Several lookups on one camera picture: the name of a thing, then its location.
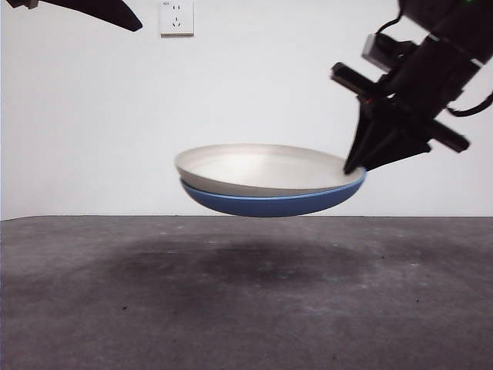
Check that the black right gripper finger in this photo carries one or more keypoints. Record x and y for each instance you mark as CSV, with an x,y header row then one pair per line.
x,y
366,135
404,148

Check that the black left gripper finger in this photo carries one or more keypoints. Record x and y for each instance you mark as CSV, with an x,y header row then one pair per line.
x,y
108,13

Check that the white round plate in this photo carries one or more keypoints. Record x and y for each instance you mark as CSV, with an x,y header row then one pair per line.
x,y
250,165

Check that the blue round plate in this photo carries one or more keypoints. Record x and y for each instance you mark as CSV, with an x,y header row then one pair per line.
x,y
269,206

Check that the pale grey right camera box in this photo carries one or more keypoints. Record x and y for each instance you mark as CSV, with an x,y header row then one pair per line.
x,y
370,48

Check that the white wall socket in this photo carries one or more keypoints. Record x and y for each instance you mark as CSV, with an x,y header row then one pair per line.
x,y
177,30

